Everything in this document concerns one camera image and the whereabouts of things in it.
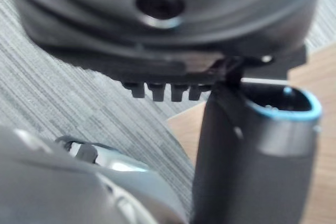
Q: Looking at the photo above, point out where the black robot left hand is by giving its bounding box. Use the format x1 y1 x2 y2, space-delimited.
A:
4 0 328 224

